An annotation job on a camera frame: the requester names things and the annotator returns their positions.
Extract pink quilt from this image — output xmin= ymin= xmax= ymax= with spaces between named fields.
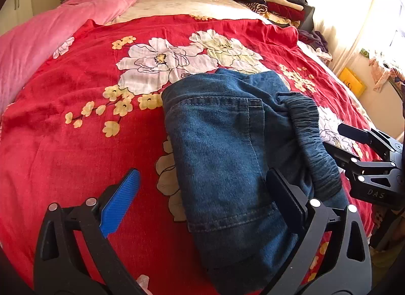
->
xmin=0 ymin=0 xmax=141 ymax=115

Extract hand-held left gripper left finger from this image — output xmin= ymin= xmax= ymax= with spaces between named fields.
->
xmin=33 ymin=168 xmax=149 ymax=295

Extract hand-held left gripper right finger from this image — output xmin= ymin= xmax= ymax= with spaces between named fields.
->
xmin=259 ymin=168 xmax=372 ymax=295

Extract red floral blanket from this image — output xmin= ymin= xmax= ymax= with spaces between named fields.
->
xmin=0 ymin=14 xmax=383 ymax=295

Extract yellow bag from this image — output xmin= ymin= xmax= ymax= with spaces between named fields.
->
xmin=337 ymin=67 xmax=366 ymax=96

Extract purple clothes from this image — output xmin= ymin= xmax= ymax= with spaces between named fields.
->
xmin=297 ymin=29 xmax=331 ymax=55

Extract bed with cream sheet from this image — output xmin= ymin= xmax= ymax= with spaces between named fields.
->
xmin=108 ymin=0 xmax=380 ymax=131

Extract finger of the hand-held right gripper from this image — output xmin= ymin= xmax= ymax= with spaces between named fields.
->
xmin=321 ymin=141 xmax=368 ymax=175
xmin=337 ymin=123 xmax=397 ymax=156

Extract blue jeans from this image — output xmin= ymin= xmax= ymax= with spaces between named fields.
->
xmin=161 ymin=68 xmax=350 ymax=295

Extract pink floral cloth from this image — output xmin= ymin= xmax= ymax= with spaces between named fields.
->
xmin=369 ymin=57 xmax=405 ymax=93

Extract white curtain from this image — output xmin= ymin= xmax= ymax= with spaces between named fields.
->
xmin=305 ymin=0 xmax=405 ymax=80

